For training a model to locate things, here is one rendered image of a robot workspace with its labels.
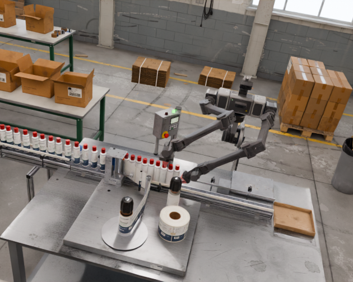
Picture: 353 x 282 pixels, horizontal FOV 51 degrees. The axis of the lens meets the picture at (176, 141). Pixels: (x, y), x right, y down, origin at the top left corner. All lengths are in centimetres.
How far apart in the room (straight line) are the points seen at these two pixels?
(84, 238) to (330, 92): 442
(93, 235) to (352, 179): 345
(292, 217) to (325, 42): 543
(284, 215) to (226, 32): 543
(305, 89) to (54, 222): 427
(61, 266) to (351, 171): 348
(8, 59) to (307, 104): 418
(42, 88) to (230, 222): 260
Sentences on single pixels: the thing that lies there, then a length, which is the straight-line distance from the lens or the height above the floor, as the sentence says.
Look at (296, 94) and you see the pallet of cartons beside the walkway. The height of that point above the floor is 65.
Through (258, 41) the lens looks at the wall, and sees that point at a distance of 789.
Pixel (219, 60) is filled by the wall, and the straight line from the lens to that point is 810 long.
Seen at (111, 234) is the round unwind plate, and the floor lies 89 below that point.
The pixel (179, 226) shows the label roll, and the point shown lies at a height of 102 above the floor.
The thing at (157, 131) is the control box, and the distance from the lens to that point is 274.
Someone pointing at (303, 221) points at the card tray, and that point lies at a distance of 310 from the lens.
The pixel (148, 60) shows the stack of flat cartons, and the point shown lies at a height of 31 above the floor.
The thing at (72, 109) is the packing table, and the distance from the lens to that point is 416.
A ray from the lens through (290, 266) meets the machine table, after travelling 272.
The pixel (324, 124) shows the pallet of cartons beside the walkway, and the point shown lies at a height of 26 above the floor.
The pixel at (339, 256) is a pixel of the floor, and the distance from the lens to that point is 426.
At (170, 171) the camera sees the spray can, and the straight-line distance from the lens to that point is 284.
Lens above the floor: 273
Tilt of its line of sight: 32 degrees down
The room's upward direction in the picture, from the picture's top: 9 degrees clockwise
